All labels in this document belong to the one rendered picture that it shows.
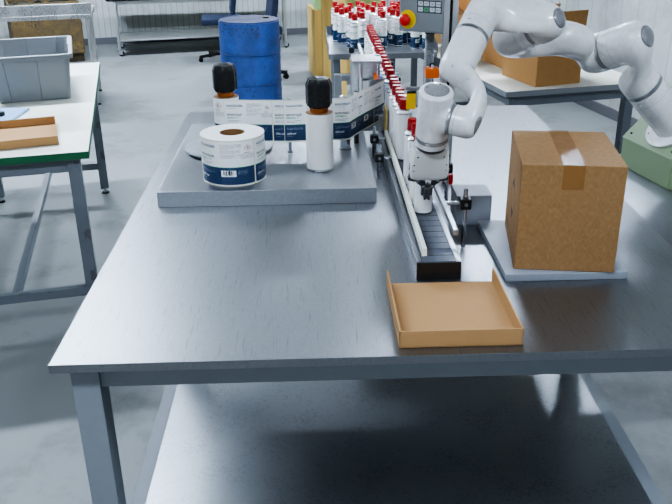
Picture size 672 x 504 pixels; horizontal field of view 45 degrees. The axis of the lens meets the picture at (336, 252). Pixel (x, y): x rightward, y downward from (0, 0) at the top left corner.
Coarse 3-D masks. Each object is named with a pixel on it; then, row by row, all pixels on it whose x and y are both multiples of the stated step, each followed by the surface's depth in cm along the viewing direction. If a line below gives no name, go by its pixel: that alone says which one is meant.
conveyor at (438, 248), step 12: (408, 192) 242; (432, 204) 232; (408, 216) 223; (420, 216) 223; (432, 216) 223; (420, 228) 215; (432, 228) 215; (432, 240) 208; (444, 240) 208; (420, 252) 201; (432, 252) 201; (444, 252) 201
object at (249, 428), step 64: (128, 384) 171; (192, 384) 267; (256, 384) 266; (320, 384) 266; (384, 384) 265; (448, 384) 265; (512, 384) 264; (576, 384) 264; (192, 448) 236; (256, 448) 235; (320, 448) 235; (384, 448) 235; (448, 448) 234; (512, 448) 234; (576, 448) 234
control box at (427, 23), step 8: (400, 0) 261; (408, 0) 260; (416, 0) 258; (432, 0) 255; (440, 0) 254; (400, 8) 262; (408, 8) 261; (416, 8) 259; (416, 16) 260; (424, 16) 258; (432, 16) 257; (440, 16) 256; (400, 24) 264; (416, 24) 261; (424, 24) 259; (432, 24) 258; (440, 24) 256; (424, 32) 261; (432, 32) 260; (440, 32) 258
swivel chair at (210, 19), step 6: (234, 0) 855; (234, 6) 858; (234, 12) 861; (204, 18) 878; (210, 18) 878; (216, 18) 877; (204, 24) 872; (210, 24) 873; (216, 24) 874; (210, 54) 901; (216, 54) 903
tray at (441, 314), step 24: (408, 288) 193; (432, 288) 193; (456, 288) 193; (480, 288) 192; (408, 312) 182; (432, 312) 182; (456, 312) 182; (480, 312) 182; (504, 312) 181; (408, 336) 167; (432, 336) 167; (456, 336) 168; (480, 336) 168; (504, 336) 168
